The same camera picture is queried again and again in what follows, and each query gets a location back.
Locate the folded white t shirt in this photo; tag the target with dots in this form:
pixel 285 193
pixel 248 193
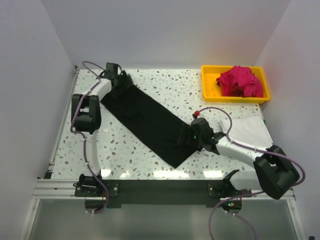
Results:
pixel 250 131

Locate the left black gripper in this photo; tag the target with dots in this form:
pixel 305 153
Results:
pixel 116 76

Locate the pink t shirt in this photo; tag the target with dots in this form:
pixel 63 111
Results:
pixel 240 81

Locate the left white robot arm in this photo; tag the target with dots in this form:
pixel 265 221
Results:
pixel 86 120

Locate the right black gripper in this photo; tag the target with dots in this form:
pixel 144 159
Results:
pixel 187 130

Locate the black t shirt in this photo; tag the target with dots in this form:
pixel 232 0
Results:
pixel 153 124

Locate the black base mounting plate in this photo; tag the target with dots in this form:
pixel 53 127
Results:
pixel 116 193

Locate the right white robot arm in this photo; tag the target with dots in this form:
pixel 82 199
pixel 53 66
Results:
pixel 272 172

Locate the yellow plastic bin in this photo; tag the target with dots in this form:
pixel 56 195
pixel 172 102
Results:
pixel 212 93

